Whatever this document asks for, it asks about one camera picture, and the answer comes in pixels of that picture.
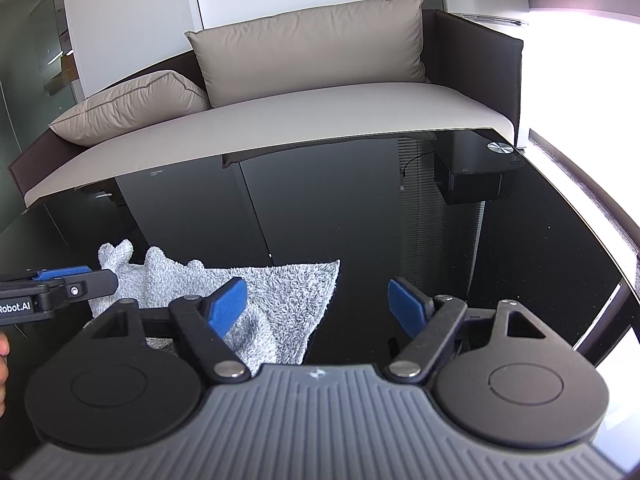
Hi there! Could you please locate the dark brown sofa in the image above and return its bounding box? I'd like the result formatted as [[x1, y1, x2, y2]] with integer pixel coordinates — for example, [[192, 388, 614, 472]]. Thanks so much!
[[8, 10, 524, 206]]

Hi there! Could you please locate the grey knitted towel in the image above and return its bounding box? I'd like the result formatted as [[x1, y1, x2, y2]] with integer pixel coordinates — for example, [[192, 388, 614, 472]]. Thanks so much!
[[89, 240, 341, 374]]

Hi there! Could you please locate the small beige side cushion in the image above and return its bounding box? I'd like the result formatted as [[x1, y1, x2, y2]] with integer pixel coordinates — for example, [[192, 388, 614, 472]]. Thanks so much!
[[49, 70, 209, 148]]

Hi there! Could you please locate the person's left hand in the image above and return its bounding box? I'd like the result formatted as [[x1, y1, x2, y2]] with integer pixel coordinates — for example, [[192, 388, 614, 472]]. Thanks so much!
[[0, 333, 11, 416]]

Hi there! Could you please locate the black box with disc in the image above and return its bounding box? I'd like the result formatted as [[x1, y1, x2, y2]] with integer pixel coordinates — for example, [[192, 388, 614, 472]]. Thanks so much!
[[432, 130, 525, 205]]

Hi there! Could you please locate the large beige back cushion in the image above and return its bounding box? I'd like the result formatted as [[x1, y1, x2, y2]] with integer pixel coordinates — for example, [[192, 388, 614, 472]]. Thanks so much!
[[186, 0, 426, 107]]

